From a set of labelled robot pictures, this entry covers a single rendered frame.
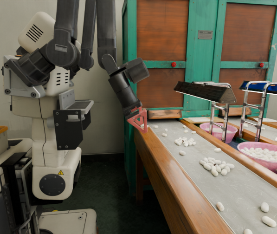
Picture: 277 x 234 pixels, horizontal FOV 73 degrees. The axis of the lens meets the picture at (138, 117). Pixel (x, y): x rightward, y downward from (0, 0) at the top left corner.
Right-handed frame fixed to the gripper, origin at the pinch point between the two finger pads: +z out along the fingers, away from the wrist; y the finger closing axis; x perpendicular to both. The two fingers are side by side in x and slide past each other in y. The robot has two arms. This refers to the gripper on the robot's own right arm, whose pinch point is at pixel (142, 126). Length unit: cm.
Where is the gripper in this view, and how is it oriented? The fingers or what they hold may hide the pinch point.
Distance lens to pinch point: 65.2
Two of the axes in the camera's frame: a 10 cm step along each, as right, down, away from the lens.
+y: -1.2, -2.4, 9.6
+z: 4.5, 8.5, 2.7
